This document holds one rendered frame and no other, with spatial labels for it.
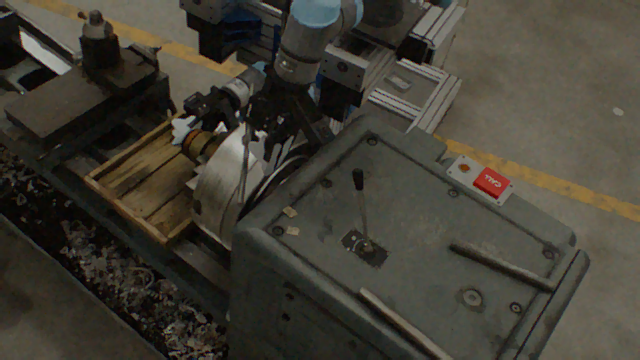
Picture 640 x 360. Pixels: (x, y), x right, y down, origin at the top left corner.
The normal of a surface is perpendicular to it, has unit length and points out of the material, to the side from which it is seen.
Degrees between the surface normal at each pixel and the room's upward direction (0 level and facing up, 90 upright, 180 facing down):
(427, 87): 0
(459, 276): 0
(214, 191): 57
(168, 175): 0
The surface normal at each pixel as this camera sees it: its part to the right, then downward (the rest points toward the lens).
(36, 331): 0.13, -0.63
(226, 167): -0.23, -0.21
